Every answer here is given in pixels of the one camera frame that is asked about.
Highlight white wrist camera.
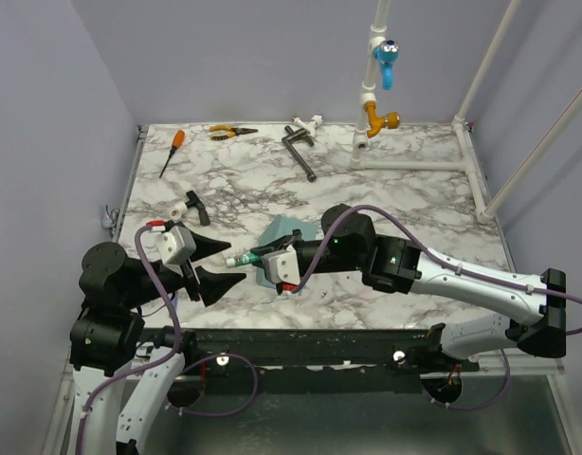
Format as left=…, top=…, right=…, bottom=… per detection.
left=262, top=246, right=301, bottom=295
left=151, top=221, right=196, bottom=266

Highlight yellow handled pliers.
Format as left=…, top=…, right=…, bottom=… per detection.
left=209, top=125, right=259, bottom=141

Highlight white PVC coupling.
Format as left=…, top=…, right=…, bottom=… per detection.
left=169, top=201, right=189, bottom=222

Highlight orange tap valve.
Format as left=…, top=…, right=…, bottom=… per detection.
left=363, top=101, right=401, bottom=138

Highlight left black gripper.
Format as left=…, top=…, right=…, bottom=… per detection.
left=124, top=228, right=247, bottom=307

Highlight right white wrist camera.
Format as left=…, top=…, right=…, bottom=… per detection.
left=262, top=246, right=301, bottom=295

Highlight teal paper envelope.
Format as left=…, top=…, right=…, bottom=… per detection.
left=255, top=213, right=318, bottom=296

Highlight dark metal crank handle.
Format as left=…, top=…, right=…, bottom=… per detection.
left=282, top=126, right=317, bottom=182

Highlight aluminium rail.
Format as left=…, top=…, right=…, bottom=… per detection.
left=63, top=336, right=565, bottom=380

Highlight white PVC pipe frame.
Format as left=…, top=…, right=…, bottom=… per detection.
left=349, top=1, right=582, bottom=224

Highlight blue tap valve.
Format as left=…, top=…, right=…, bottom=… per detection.
left=373, top=40, right=400, bottom=90

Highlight orange handled screwdriver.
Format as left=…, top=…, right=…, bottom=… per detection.
left=159, top=130, right=186, bottom=177

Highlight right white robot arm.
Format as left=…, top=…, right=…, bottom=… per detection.
left=251, top=204, right=568, bottom=372

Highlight black T-shaped tool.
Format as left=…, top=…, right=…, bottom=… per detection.
left=185, top=191, right=210, bottom=227

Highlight white pipe fitting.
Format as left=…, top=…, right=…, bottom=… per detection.
left=292, top=114, right=323, bottom=137

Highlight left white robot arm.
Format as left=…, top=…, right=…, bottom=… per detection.
left=67, top=221, right=245, bottom=454

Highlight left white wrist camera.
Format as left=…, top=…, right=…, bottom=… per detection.
left=151, top=221, right=196, bottom=266

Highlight wall hook clip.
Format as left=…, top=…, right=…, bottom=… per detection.
left=100, top=205, right=119, bottom=235

